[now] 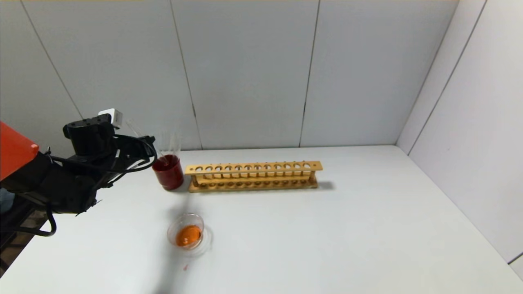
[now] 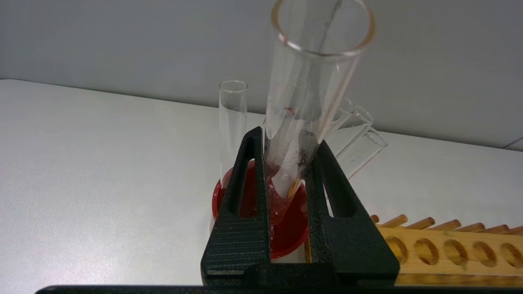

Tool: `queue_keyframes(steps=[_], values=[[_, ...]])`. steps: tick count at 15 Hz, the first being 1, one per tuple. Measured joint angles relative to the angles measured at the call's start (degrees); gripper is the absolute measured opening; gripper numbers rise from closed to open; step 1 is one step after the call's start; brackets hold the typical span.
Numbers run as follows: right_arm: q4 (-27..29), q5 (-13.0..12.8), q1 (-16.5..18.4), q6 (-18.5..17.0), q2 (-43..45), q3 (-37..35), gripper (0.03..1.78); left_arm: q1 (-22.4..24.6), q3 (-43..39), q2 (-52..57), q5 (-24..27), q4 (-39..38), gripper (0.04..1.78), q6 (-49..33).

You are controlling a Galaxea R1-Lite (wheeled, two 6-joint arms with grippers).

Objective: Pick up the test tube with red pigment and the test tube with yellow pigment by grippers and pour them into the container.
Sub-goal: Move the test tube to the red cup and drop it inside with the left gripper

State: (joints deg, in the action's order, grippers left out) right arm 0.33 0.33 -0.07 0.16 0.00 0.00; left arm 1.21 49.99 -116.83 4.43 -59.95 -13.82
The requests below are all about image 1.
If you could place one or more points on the dark red cup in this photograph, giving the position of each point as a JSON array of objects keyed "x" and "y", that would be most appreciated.
[{"x": 169, "y": 174}]

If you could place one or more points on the empty clear glass test tube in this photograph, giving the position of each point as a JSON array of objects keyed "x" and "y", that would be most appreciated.
[
  {"x": 167, "y": 143},
  {"x": 176, "y": 145}
]

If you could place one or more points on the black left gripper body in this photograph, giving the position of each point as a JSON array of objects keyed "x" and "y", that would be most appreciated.
[{"x": 146, "y": 143}]

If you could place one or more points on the pale blue background object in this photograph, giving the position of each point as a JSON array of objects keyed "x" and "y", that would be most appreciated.
[{"x": 5, "y": 200}]

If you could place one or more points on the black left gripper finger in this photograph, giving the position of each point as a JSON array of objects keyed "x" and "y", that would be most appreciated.
[
  {"x": 152, "y": 153},
  {"x": 148, "y": 140}
]

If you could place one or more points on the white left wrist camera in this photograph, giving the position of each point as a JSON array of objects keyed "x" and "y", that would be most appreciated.
[{"x": 111, "y": 116}]

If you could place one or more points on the wooden test tube rack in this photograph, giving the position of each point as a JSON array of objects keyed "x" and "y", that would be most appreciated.
[{"x": 253, "y": 167}]

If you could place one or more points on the red pigment test tube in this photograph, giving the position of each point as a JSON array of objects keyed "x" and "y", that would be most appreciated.
[{"x": 141, "y": 132}]

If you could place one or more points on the dark background furniture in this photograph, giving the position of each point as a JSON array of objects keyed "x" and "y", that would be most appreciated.
[{"x": 12, "y": 222}]

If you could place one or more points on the clear glass beaker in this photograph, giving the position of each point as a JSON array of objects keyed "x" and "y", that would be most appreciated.
[{"x": 190, "y": 236}]

